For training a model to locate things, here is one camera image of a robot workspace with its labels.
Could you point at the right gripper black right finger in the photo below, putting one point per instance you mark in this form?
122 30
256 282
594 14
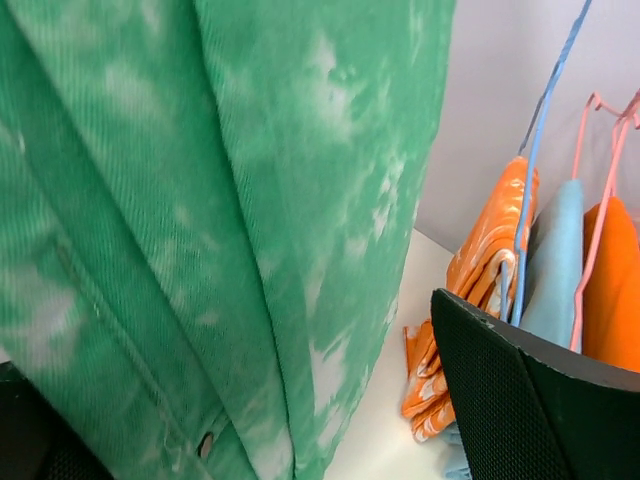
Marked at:
602 440

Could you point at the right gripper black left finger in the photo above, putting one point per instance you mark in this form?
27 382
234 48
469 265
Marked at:
36 443

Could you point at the green white tie-dye trousers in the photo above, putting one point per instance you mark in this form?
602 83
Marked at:
206 208

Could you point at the light blue trousers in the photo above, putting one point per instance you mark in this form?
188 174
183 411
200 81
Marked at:
555 260

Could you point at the orange white patterned trousers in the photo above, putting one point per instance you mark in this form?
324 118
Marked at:
483 272

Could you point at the plain orange trousers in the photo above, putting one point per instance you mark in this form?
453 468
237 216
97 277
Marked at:
611 297

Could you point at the pink wire hanger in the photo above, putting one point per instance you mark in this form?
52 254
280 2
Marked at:
592 241
625 119

